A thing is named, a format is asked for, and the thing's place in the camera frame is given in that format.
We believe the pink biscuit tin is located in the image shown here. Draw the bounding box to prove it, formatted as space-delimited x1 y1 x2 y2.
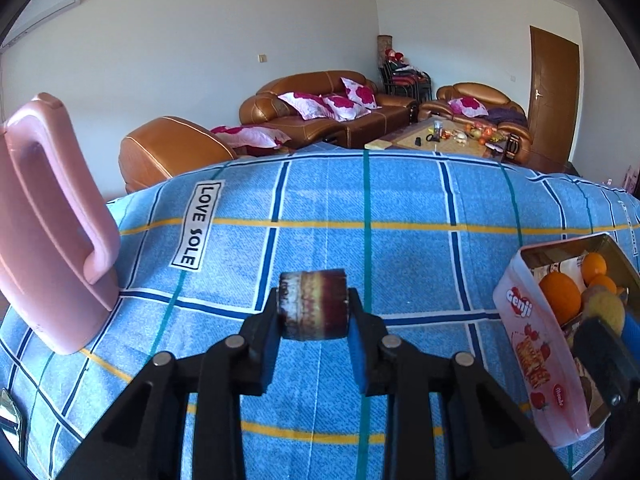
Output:
492 232 640 450

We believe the fruit platter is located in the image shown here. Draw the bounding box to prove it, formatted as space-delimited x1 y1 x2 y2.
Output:
462 122 506 143

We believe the purple cloth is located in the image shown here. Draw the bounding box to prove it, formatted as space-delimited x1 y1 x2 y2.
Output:
482 106 528 126

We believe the stack of dark chairs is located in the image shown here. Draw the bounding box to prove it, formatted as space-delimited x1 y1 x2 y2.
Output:
380 62 433 106

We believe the brown leather armchair with cushion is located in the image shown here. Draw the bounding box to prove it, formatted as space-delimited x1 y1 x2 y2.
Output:
419 82 533 166

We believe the pink electric kettle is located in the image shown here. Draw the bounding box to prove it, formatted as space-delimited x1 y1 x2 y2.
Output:
0 92 121 356

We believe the white red floral pillow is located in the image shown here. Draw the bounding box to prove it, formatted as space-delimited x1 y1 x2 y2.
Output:
277 92 326 121
341 77 377 109
447 96 488 117
320 94 371 122

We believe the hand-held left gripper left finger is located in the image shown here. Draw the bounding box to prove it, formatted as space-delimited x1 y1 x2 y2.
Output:
57 287 281 480

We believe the blue plaid cloth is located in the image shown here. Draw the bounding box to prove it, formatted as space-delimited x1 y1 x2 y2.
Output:
0 142 640 480

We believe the wooden coffee table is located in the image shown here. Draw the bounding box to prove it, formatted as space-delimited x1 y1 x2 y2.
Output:
364 117 508 161

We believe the white air conditioner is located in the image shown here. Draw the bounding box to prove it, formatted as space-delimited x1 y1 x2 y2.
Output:
0 0 83 48

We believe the brown leather sofa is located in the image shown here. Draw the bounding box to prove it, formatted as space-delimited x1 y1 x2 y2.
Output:
239 70 418 150

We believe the small yellow fruit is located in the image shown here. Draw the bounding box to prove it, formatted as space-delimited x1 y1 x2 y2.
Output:
582 292 627 333

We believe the plain brown leather armchair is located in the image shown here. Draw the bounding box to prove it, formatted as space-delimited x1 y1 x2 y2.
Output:
118 116 238 195

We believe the large orange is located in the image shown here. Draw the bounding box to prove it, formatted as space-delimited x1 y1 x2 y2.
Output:
539 272 583 326

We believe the black smartphone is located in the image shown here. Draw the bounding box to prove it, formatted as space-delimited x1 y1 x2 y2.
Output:
0 387 26 453

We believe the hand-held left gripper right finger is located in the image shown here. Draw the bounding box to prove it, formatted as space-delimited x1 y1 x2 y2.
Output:
345 287 573 480

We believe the brown wooden door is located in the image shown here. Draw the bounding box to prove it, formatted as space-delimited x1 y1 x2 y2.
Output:
527 25 581 173

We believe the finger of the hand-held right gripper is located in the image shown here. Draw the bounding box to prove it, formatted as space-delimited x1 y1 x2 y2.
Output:
572 316 633 408
620 305 640 356

